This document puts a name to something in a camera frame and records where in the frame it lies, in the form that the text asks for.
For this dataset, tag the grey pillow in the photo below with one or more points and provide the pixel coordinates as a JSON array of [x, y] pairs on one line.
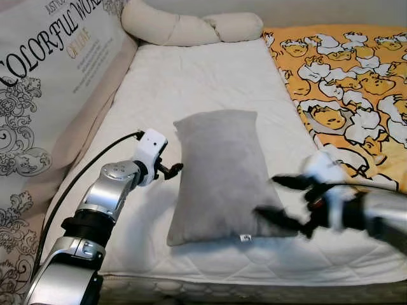
[[216, 171]]

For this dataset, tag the beige bolster pillow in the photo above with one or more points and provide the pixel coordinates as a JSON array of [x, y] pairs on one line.
[[172, 25]]

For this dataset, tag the white printed bed guard panel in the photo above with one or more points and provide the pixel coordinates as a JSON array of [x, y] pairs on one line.
[[44, 82]]

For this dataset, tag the white quilted mattress pad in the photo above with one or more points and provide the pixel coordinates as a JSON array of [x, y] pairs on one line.
[[191, 76]]

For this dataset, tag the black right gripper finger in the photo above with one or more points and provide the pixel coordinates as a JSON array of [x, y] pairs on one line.
[[296, 183], [286, 222]]

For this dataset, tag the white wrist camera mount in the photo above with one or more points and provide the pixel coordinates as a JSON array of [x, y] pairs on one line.
[[149, 149], [324, 170]]

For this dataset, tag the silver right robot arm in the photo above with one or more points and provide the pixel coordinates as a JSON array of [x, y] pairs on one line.
[[381, 219]]

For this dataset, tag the orange cartoon print blanket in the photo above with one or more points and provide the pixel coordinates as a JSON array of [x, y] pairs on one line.
[[343, 82]]

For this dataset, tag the beige padded bed bumper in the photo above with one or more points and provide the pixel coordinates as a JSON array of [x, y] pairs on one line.
[[89, 121]]

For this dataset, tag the grey patterned mattress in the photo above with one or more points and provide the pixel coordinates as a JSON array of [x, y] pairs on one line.
[[254, 292]]

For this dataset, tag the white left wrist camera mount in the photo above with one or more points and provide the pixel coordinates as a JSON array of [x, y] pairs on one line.
[[149, 149]]

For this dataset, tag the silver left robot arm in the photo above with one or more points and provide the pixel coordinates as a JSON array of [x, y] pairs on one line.
[[111, 190]]

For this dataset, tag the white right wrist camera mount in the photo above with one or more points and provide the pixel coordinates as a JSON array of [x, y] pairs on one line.
[[324, 170]]

